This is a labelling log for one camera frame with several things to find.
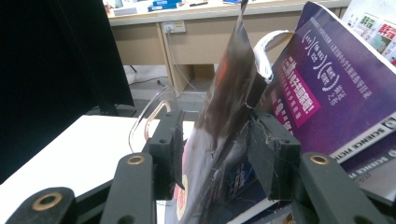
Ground beige wooden desk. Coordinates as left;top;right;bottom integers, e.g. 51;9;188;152
106;0;353;94

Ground white book with colourful pictures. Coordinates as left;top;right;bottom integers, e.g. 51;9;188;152
340;0;396;67

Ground white box on desk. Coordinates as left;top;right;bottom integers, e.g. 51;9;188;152
112;6;138;17

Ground purple magazine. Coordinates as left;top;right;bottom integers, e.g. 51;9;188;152
258;1;396;164
340;146;396;180

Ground thin white floor cable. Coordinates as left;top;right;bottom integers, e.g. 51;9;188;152
167;31;194;91

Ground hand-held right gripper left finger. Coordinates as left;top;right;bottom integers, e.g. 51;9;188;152
146;110;186;200

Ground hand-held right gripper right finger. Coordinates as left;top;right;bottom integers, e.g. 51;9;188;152
247;112;302;201

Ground white table cover sheet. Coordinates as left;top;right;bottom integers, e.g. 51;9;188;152
0;114;195;224

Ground short black floor cable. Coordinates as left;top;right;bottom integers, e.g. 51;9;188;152
129;76;166;89

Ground black magazine with red print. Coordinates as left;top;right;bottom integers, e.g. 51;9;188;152
164;0;295;224

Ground brown cardboard box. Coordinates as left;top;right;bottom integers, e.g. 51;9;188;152
192;63;217;82

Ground black curtain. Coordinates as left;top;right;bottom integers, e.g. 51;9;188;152
0;0;135;185

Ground white power socket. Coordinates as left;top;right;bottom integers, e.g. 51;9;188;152
162;21;187;35

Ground blue boxes on desk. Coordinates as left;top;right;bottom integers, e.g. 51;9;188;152
151;0;184;12

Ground clear acrylic book organizer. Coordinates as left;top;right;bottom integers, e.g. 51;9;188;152
128;85;176;153

